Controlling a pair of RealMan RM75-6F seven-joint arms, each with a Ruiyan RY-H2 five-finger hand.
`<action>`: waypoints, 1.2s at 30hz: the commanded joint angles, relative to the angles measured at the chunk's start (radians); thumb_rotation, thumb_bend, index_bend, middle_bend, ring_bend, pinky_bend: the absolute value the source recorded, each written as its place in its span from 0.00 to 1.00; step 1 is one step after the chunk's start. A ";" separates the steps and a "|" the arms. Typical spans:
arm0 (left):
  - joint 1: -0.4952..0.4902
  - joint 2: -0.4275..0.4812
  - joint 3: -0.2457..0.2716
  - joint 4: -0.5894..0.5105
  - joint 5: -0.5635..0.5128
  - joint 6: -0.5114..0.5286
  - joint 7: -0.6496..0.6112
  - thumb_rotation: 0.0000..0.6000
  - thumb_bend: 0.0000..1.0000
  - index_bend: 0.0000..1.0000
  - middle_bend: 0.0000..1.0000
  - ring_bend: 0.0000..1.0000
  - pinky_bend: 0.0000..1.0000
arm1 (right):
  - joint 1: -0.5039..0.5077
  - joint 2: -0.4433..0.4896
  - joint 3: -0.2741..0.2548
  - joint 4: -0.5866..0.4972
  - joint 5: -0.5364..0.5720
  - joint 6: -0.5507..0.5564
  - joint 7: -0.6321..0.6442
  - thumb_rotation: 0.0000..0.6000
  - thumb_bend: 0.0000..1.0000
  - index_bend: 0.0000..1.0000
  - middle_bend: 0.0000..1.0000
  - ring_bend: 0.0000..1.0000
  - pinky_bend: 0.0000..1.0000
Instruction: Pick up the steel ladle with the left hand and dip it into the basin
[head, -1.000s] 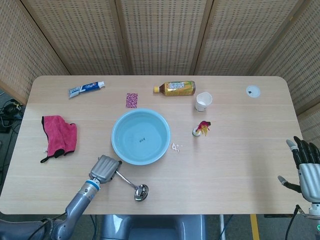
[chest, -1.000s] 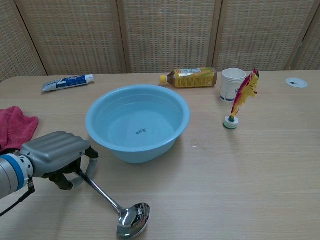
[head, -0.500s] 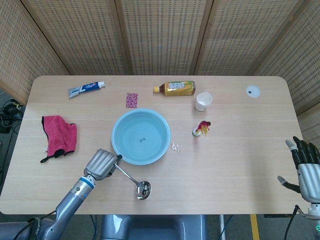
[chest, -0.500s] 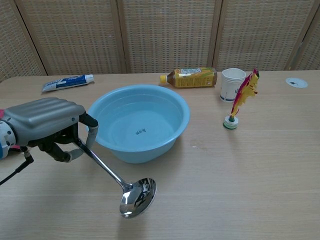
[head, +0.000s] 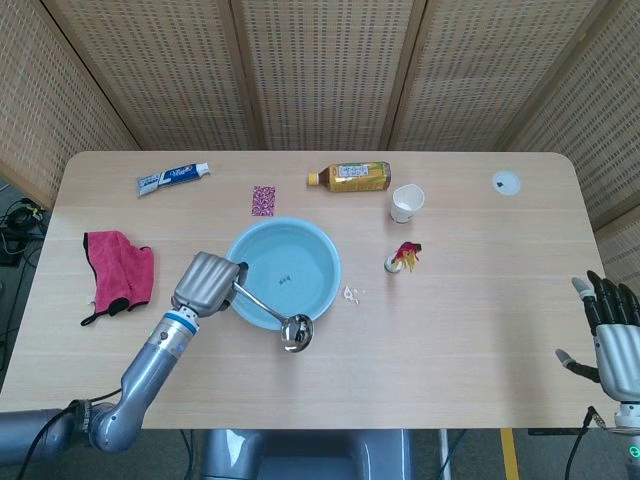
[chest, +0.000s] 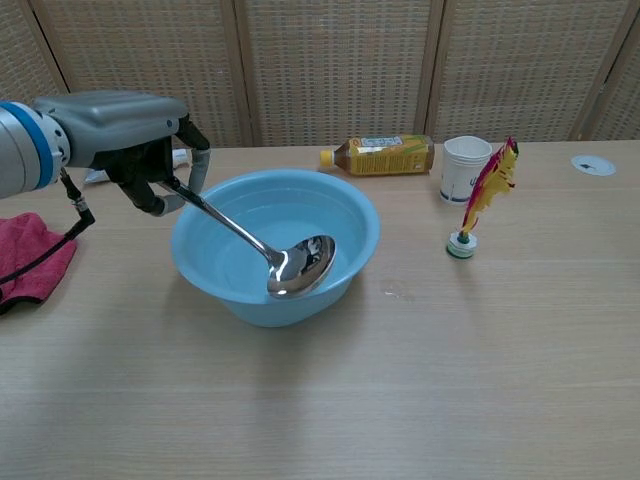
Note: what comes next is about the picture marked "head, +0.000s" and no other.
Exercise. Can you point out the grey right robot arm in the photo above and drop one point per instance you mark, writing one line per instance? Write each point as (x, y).
(629, 430)

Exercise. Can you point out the purple patterned card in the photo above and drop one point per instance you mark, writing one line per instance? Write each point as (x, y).
(264, 201)

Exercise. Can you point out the yellow floor tape strip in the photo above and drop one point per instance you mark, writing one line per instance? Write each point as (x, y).
(509, 455)

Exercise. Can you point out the red cloth with black trim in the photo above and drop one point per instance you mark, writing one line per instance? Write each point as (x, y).
(117, 270)

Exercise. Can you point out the grey robot torso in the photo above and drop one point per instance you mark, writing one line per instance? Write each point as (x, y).
(300, 455)

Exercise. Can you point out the blue white toothpaste tube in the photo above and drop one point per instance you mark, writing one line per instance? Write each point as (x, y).
(172, 177)

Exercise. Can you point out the white table leg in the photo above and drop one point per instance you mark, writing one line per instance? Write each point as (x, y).
(445, 455)

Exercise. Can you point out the woven rattan folding screen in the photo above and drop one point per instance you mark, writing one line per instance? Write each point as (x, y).
(320, 70)

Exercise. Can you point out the yellow label tea bottle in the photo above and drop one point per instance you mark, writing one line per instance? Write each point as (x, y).
(355, 176)

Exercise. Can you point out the white paper cup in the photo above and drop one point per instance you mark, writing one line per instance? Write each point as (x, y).
(406, 202)

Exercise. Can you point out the light blue plastic basin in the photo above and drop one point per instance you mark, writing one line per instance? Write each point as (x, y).
(300, 250)

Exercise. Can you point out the small white paper scraps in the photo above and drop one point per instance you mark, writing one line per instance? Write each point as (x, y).
(350, 294)

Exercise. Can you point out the red yellow feather shuttlecock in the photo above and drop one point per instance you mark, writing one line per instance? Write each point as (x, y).
(405, 252)

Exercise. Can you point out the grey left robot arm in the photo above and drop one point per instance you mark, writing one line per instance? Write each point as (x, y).
(150, 360)

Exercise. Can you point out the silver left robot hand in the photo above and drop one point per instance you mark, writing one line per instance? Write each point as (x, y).
(205, 282)

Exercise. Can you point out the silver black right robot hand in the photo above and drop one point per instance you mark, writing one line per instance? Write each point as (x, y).
(617, 350)

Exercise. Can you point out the metal ladle with black grip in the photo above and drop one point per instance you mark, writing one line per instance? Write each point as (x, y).
(297, 336)

